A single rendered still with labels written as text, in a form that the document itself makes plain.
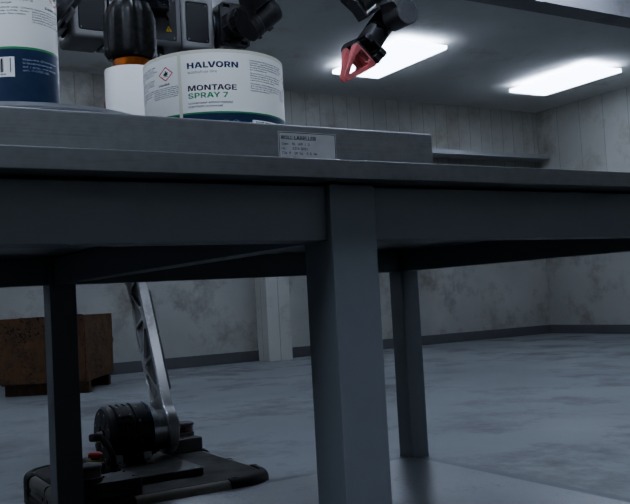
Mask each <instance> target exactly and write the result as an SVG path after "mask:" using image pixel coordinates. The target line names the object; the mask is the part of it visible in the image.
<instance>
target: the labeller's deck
mask: <svg viewBox="0 0 630 504"><path fill-rule="evenodd" d="M0 145H20V146H43V147H66V148H88V149H111V150H134V151H157V152H180V153H202V154H225V155H248V156H271V157H293V158H316V159H339V160H362V161H384V162H407V163H430V164H433V151H432V136H431V135H430V134H418V133H403V132H388V131H373V130H358V129H343V128H328V127H313V126H297V125H282V124H267V123H252V122H237V121H222V120H207V119H192V118H177V117H162V116H147V115H132V114H117V113H102V112H87V111H72V110H57V109H42V108H27V107H11V106H0Z"/></svg>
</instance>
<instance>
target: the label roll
mask: <svg viewBox="0 0 630 504"><path fill-rule="evenodd" d="M143 87H144V109H145V115H147V116H162V117H177V118H192V119H207V120H222V121H237V122H252V123H267V124H282V125H285V110H284V91H283V72H282V63H281V62H280V61H279V60H278V59H276V58H274V57H272V56H269V55H266V54H263V53H258V52H253V51H246V50H236V49H199V50H189V51H181V52H176V53H171V54H167V55H163V56H160V57H157V58H154V59H152V60H150V61H149V62H147V63H146V64H145V65H144V66H143Z"/></svg>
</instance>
